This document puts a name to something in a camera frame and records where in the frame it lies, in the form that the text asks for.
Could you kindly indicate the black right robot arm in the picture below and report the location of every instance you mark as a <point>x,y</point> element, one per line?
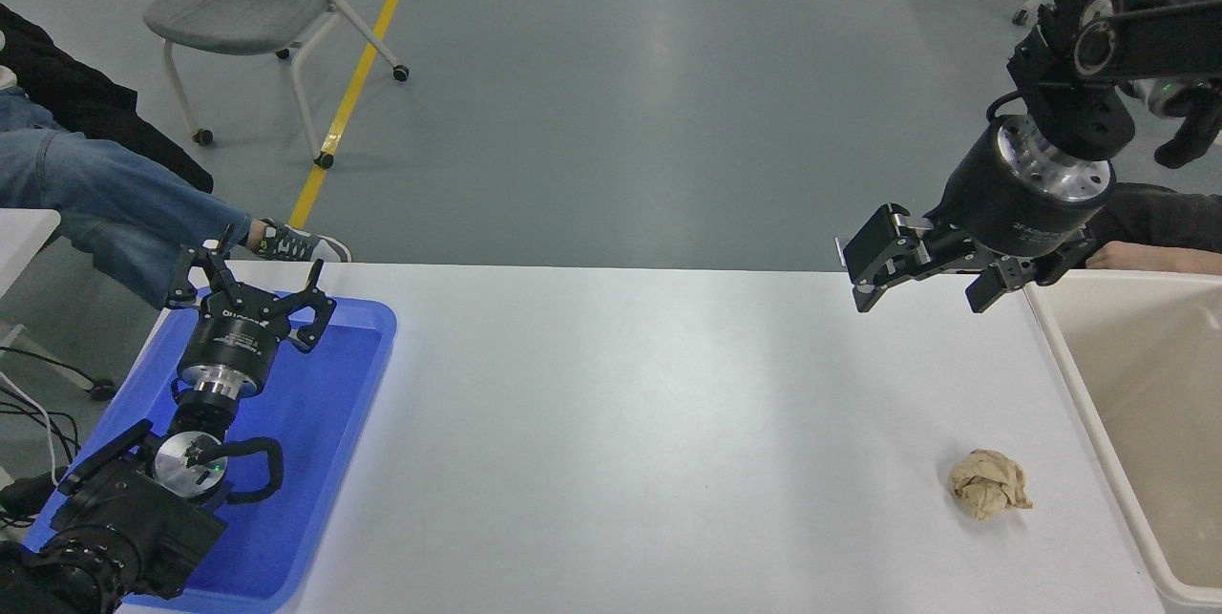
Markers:
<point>1136,31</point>

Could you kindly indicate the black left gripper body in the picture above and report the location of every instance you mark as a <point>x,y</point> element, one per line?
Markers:
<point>234,332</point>

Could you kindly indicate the grey chair with casters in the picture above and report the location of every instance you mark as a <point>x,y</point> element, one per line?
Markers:
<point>239,3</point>

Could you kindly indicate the large pale plastic bin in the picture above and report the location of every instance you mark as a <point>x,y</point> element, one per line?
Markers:
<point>1146,385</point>

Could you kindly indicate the person's forearm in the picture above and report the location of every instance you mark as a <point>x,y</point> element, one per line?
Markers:
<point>1193,263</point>

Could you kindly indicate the blue plastic tray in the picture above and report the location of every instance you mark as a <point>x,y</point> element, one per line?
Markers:
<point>315,423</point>

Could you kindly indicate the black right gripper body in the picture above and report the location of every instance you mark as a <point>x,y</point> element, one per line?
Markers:
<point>1002,213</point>

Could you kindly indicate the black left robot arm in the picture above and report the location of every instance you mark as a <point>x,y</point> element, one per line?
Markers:
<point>143,518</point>

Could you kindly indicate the person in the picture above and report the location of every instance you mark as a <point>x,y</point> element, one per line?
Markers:
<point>1165,213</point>
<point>95,203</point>

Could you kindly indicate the small white side table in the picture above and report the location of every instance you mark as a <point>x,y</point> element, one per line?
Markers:
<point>24,242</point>

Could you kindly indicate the person's hand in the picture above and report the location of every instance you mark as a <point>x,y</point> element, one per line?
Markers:
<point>1127,259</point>

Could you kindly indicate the tan paper ball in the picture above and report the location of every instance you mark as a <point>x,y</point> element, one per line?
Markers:
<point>988,485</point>

